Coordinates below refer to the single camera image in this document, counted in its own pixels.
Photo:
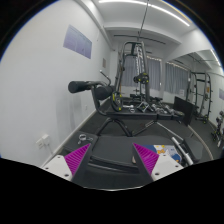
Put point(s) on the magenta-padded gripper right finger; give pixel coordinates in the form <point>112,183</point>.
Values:
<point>148,158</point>

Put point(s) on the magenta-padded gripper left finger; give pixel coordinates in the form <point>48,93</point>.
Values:
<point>77,159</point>

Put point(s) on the blue orange printed towel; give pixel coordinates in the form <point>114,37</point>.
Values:
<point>166,150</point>

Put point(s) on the black padded workout bench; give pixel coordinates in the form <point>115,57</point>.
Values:
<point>113,146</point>

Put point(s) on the black bench with leg rollers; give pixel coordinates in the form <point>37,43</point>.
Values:
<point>133,115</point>

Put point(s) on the black flat panel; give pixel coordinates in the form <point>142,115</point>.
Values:
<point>183,108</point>

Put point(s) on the black yellow-marked weight plate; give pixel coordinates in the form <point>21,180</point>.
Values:
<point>115,98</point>
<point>141,79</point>

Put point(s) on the white paper sign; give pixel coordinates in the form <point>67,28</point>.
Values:
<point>182,92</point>

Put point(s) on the black yellow exercise machine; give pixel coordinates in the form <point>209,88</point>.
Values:
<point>218,128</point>

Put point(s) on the black squat rack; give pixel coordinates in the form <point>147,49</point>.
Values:
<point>196,96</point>

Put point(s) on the grey window curtain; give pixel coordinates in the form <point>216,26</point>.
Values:
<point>176,78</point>
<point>155,73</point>

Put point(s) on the long ceiling light strip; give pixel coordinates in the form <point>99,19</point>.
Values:
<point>160,9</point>
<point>216,58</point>

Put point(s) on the white wall socket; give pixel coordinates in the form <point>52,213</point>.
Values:
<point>42,140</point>

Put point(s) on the small purple wall poster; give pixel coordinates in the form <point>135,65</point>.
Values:
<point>221,94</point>

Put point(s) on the small brown wall plaque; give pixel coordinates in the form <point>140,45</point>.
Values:
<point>104,63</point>

